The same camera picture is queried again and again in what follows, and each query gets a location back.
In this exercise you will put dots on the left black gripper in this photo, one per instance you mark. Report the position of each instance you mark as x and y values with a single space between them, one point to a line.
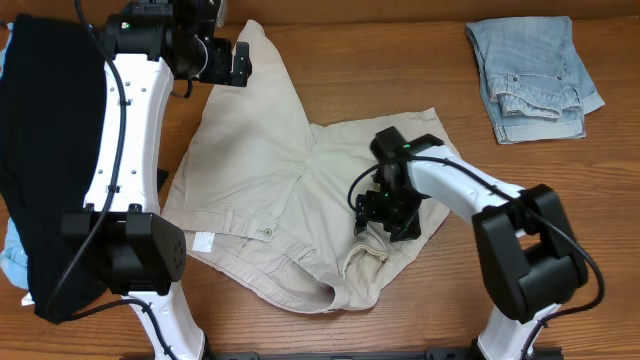
235 64

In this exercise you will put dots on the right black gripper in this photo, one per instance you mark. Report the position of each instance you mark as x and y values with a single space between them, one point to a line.
382 213

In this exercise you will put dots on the beige khaki shorts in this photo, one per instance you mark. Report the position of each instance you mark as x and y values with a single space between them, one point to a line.
261 194

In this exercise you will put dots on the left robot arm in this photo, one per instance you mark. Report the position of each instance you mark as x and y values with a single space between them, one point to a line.
119 235

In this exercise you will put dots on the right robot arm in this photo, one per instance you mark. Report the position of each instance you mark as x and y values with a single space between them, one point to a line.
530 262

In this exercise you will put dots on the folded light blue jeans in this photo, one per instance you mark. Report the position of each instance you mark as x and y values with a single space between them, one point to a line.
533 82

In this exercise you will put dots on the black garment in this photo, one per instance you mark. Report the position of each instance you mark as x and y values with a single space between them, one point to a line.
53 94

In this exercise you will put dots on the light blue garment underneath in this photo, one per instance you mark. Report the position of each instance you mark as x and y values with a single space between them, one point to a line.
14 260

